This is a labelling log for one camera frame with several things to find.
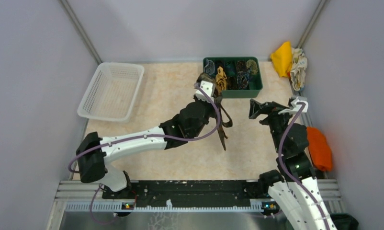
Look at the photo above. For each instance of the brown green patterned tie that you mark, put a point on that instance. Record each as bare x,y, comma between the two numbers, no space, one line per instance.
225,119

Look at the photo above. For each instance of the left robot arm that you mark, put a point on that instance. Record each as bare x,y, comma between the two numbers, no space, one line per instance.
95,154

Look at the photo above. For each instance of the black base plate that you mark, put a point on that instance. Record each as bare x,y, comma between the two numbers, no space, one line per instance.
195,193

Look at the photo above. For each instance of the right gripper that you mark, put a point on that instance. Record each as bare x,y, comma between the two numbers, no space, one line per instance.
270,108

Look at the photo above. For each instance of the white plastic basket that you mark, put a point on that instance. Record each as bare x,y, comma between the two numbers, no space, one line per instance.
112,92

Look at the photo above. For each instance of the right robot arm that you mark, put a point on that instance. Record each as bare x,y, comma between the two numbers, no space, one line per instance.
293,185

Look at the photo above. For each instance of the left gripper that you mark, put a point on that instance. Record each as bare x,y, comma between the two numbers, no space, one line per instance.
214,114

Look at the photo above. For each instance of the yellow cloth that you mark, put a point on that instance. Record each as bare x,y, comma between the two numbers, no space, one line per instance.
282,59

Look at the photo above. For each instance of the orange cloth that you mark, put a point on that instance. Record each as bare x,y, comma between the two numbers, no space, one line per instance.
320,151

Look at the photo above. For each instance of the blue patterned rolled tie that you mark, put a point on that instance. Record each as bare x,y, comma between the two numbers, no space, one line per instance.
242,80

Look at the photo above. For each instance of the red dark rolled tie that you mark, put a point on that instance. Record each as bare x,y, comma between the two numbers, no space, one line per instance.
208,83

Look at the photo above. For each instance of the green bin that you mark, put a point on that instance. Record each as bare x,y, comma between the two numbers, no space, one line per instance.
344,221

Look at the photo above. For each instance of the olive rolled tie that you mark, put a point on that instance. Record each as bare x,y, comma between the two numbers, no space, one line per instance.
252,66

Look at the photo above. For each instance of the grey rolled tie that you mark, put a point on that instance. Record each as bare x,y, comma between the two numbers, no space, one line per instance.
209,67

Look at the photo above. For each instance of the cream patterned cloth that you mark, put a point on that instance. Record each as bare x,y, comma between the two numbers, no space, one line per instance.
298,69

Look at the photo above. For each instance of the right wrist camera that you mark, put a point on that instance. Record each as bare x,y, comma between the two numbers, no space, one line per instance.
296,104

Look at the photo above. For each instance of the yellow rolled tie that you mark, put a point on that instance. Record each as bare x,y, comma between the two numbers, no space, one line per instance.
221,79

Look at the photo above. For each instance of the green compartment tray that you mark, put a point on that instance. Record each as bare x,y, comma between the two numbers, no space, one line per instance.
231,66

